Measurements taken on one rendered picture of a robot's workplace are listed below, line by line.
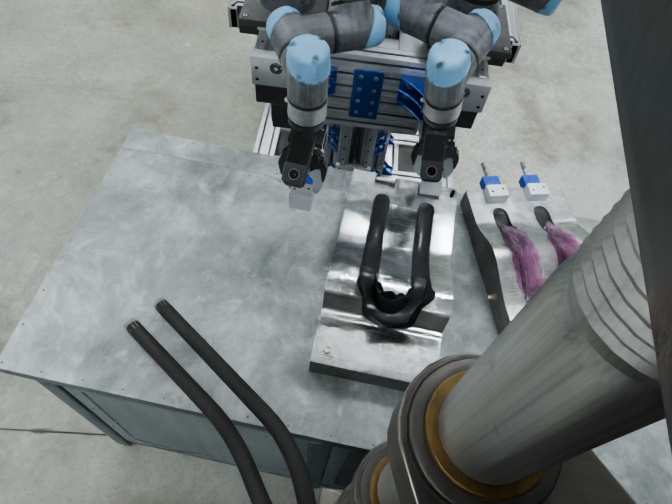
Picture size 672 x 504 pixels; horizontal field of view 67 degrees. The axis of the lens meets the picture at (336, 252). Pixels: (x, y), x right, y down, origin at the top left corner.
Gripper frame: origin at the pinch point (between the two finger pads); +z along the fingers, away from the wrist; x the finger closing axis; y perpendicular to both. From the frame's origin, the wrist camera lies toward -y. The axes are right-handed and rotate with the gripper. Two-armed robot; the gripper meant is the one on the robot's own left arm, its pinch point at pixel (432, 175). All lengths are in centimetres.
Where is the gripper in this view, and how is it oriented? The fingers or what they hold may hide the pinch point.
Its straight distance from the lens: 124.1
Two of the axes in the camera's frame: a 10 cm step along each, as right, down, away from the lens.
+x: -9.8, -1.3, 1.6
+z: 0.9, 4.4, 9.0
